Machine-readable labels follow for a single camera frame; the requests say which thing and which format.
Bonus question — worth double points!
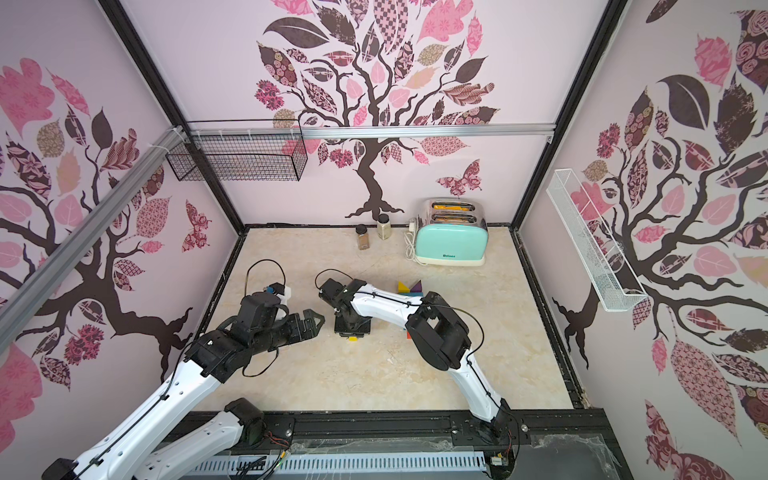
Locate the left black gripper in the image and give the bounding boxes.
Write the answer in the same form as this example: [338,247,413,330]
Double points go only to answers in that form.
[249,309,324,355]

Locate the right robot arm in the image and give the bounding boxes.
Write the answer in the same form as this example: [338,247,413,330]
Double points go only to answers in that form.
[319,279,515,437]

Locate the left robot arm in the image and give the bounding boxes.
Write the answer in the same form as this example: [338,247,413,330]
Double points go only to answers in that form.
[42,306,325,479]

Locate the brown spice jar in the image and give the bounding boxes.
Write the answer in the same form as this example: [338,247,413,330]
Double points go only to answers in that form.
[355,224,370,250]

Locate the pale spice jar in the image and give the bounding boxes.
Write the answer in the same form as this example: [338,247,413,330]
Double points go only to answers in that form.
[377,213,392,240]

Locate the mint green toaster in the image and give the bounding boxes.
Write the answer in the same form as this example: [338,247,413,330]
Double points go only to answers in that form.
[413,198,489,267]

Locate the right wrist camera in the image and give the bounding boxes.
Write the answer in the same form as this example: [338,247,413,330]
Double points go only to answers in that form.
[319,278,346,308]

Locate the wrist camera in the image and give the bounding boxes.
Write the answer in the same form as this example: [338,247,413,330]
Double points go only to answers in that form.
[319,278,346,308]
[236,283,291,332]

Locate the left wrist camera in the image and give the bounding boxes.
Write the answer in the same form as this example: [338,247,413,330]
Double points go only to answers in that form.
[236,283,291,332]

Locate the white toaster power cord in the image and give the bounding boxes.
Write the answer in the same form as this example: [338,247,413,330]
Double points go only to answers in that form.
[403,218,420,263]

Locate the white slotted cable duct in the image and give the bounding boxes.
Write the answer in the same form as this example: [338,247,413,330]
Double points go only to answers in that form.
[184,451,487,479]

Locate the black wire basket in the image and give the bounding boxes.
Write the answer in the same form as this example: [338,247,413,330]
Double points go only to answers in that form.
[165,119,309,182]

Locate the aluminium frame bar rear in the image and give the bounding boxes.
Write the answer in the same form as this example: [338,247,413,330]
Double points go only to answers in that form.
[191,123,556,139]

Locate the aluminium frame bar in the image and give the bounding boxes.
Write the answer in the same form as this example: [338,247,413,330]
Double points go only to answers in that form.
[191,123,556,139]
[1,126,183,350]

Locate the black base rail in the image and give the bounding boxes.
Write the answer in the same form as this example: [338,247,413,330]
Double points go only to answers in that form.
[136,409,631,479]

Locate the white wire shelf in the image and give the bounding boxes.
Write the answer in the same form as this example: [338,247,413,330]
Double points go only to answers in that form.
[546,169,648,312]

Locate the aluminium frame bar left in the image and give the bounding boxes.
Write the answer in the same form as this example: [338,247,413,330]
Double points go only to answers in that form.
[1,126,183,350]

